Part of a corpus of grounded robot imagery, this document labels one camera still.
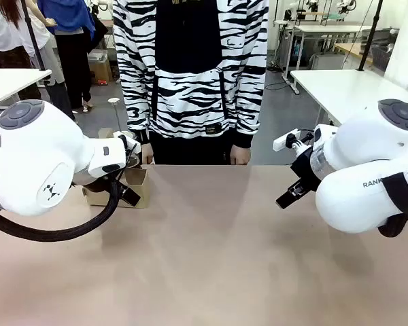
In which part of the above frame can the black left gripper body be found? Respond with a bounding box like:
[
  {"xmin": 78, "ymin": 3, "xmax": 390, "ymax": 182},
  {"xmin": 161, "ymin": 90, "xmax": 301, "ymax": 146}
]
[{"xmin": 103, "ymin": 166, "xmax": 129, "ymax": 191}]

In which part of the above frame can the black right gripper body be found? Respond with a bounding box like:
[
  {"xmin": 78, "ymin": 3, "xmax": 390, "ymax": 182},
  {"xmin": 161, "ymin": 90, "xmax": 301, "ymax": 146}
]
[{"xmin": 290, "ymin": 146, "xmax": 323, "ymax": 194}]

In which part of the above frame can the person's left forearm zebra sleeve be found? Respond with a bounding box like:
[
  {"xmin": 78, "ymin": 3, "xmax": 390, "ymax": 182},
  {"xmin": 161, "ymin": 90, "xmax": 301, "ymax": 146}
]
[{"xmin": 236, "ymin": 64, "xmax": 269, "ymax": 149}]

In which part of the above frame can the person's right forearm zebra sleeve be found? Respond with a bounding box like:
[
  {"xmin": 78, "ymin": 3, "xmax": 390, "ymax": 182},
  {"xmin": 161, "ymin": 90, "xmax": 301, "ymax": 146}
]
[{"xmin": 115, "ymin": 64, "xmax": 151, "ymax": 144}]

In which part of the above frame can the person's right hand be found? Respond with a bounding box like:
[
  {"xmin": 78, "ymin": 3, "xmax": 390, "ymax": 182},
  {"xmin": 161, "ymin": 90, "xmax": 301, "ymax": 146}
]
[{"xmin": 141, "ymin": 142, "xmax": 155, "ymax": 166}]

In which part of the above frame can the person's left hand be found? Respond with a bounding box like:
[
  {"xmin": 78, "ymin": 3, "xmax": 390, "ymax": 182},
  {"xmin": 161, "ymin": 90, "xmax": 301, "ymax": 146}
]
[{"xmin": 229, "ymin": 145, "xmax": 252, "ymax": 166}]

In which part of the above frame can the small cardboard box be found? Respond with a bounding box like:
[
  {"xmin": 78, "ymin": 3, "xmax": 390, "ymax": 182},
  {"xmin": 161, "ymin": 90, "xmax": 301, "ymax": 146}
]
[{"xmin": 81, "ymin": 128, "xmax": 150, "ymax": 209}]

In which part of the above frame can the thin stand with white disc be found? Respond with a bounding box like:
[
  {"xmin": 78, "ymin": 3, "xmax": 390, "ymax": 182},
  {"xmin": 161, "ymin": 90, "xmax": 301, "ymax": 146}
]
[{"xmin": 108, "ymin": 96, "xmax": 121, "ymax": 134}]

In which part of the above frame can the large white side table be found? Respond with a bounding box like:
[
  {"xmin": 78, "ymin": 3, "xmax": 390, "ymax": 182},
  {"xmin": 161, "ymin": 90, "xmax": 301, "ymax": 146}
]
[{"xmin": 290, "ymin": 69, "xmax": 408, "ymax": 127}]

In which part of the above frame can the brown cardboard box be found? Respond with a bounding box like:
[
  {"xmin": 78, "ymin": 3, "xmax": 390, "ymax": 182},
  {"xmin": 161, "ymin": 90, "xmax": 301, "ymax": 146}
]
[{"xmin": 89, "ymin": 60, "xmax": 114, "ymax": 85}]

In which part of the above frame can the person in zebra hoodie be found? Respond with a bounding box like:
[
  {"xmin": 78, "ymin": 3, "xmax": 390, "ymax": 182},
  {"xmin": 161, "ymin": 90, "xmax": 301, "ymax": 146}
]
[{"xmin": 112, "ymin": 0, "xmax": 269, "ymax": 166}]

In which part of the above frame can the white plastic bin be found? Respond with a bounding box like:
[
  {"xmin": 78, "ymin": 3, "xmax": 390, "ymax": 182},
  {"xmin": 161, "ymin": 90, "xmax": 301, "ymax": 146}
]
[{"xmin": 87, "ymin": 49, "xmax": 109, "ymax": 64}]

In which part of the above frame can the wooden background table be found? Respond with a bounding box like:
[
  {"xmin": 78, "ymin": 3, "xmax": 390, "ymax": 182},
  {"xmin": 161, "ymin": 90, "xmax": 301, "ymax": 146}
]
[{"xmin": 333, "ymin": 42, "xmax": 375, "ymax": 66}]

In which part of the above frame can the white background desk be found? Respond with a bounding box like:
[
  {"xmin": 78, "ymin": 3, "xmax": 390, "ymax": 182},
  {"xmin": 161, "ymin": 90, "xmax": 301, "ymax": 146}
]
[{"xmin": 273, "ymin": 19, "xmax": 373, "ymax": 95}]

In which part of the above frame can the white table with pole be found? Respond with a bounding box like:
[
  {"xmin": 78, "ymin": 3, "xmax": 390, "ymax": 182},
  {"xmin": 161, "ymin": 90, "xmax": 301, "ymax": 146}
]
[{"xmin": 0, "ymin": 69, "xmax": 52, "ymax": 111}]

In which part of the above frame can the black pole on side table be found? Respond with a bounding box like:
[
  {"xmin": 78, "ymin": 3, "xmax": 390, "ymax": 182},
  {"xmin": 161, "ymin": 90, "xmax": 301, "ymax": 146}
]
[{"xmin": 358, "ymin": 0, "xmax": 384, "ymax": 72}]

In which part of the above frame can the metal rack on desk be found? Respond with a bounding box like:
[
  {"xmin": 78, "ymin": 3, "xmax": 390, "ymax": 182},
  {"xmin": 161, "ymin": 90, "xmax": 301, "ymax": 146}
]
[{"xmin": 284, "ymin": 0, "xmax": 356, "ymax": 27}]

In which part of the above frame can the black pole on stand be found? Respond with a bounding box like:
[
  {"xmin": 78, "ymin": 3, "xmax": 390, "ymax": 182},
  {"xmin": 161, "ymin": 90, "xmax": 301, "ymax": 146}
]
[{"xmin": 21, "ymin": 0, "xmax": 52, "ymax": 99}]

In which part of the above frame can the person in blue top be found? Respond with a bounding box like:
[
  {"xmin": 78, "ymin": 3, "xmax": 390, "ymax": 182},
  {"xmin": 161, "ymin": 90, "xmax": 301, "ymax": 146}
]
[{"xmin": 37, "ymin": 0, "xmax": 97, "ymax": 113}]

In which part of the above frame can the long-haired person white shirt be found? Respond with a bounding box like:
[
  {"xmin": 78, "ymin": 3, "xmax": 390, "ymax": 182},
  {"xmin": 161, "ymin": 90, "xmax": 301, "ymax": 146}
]
[{"xmin": 0, "ymin": 0, "xmax": 78, "ymax": 123}]

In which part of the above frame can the black left arm cable sleeve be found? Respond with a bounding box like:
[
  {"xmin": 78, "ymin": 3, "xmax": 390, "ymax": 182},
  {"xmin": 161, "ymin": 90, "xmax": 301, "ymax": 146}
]
[{"xmin": 0, "ymin": 166, "xmax": 129, "ymax": 242}]

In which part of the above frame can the black arm cable sleeve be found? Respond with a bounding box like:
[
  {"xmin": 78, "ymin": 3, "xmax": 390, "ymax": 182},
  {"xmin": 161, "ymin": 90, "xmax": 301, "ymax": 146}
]
[
  {"xmin": 377, "ymin": 172, "xmax": 408, "ymax": 238},
  {"xmin": 0, "ymin": 166, "xmax": 129, "ymax": 242}
]

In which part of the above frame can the black right arm cable sleeve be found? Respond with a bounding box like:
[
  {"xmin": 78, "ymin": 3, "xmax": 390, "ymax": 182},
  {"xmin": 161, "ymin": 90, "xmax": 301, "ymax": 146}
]
[{"xmin": 377, "ymin": 172, "xmax": 408, "ymax": 238}]

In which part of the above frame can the black wire basket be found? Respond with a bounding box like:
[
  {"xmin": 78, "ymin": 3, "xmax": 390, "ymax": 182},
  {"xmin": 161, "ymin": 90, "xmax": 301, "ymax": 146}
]
[{"xmin": 370, "ymin": 43, "xmax": 395, "ymax": 71}]

